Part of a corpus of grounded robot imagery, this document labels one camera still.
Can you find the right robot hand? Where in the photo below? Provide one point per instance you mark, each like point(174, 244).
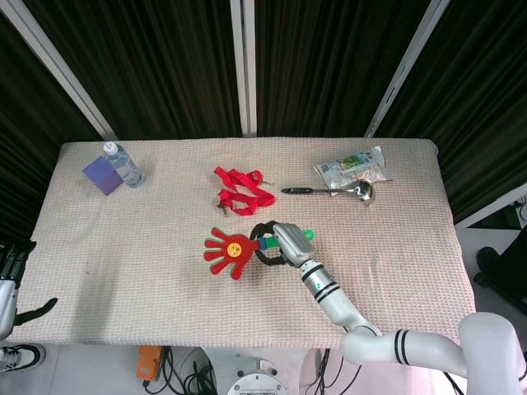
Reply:
point(294, 243)

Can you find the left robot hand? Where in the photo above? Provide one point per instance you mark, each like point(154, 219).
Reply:
point(6, 300)

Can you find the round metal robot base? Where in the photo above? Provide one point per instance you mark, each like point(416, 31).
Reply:
point(257, 380)

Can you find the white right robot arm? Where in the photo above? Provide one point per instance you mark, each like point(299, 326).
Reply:
point(337, 304)

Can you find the white black sneaker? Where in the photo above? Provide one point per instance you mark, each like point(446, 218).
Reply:
point(20, 357)

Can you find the printed plastic snack packet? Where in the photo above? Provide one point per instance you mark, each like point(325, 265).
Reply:
point(354, 166)

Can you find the beige waffle tablecloth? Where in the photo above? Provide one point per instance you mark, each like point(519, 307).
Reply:
point(144, 267)

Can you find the orange box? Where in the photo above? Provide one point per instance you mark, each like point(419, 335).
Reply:
point(148, 362)

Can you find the purple foam cube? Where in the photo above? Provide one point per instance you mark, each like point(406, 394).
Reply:
point(103, 177)

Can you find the clear plastic water bottle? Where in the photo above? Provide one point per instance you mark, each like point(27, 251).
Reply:
point(125, 168)

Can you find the black office chair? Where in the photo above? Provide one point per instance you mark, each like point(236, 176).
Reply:
point(500, 280)

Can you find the black pleated curtain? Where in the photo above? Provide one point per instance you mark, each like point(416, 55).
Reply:
point(164, 61)

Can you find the white frame post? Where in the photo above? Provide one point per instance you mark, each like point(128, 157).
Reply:
point(405, 70)
point(245, 66)
point(62, 70)

